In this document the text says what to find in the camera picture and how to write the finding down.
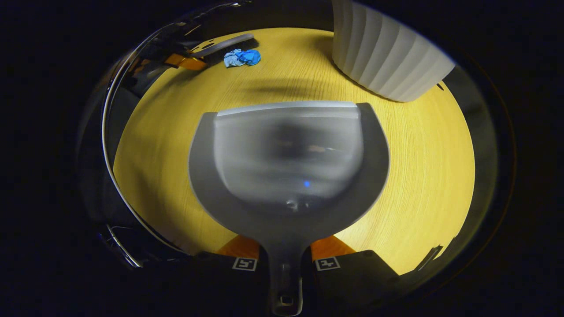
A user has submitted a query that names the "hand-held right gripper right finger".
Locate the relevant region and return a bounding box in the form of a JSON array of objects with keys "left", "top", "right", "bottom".
[{"left": 310, "top": 235, "right": 402, "bottom": 310}]

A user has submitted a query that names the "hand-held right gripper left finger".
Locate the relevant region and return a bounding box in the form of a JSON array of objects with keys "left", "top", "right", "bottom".
[{"left": 189, "top": 235, "right": 270, "bottom": 311}]

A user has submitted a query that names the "blue paper trash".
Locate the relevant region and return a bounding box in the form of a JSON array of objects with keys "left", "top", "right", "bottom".
[{"left": 223, "top": 49, "right": 261, "bottom": 68}]

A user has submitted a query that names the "grey plastic dustpan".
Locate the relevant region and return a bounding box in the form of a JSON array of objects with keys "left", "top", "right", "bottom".
[{"left": 188, "top": 101, "right": 391, "bottom": 317}]

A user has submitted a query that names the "white ribbed garbage bin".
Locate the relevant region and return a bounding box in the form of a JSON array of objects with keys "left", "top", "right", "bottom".
[{"left": 331, "top": 0, "right": 456, "bottom": 103}]

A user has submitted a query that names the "yellow wooden desktop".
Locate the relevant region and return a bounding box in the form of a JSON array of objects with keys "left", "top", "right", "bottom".
[{"left": 112, "top": 27, "right": 476, "bottom": 276}]

